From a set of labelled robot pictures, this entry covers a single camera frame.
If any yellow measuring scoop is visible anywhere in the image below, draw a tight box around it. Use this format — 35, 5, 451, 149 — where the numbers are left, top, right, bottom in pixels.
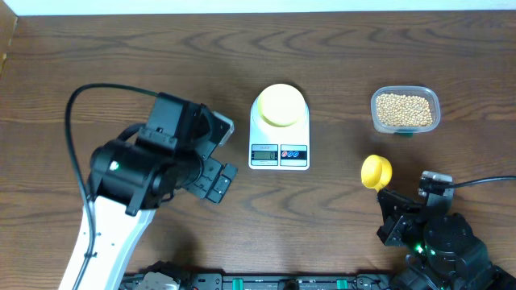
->
360, 155, 393, 192

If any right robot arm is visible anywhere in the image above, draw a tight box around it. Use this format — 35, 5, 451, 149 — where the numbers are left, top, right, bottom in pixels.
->
377, 188, 515, 290

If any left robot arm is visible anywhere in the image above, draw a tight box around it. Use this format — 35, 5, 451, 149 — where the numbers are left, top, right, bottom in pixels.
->
60, 93, 238, 289

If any white digital kitchen scale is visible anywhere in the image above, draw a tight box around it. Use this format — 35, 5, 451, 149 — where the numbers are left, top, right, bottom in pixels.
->
248, 98, 310, 171

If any yellow bowl on scale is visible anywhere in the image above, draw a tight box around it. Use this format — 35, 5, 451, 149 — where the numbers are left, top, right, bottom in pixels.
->
257, 84, 306, 127

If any clear plastic soybean container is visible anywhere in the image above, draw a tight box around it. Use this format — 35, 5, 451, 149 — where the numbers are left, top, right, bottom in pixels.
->
371, 85, 441, 135

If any black right camera cable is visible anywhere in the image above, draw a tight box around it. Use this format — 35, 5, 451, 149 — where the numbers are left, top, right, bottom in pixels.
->
447, 175, 516, 189

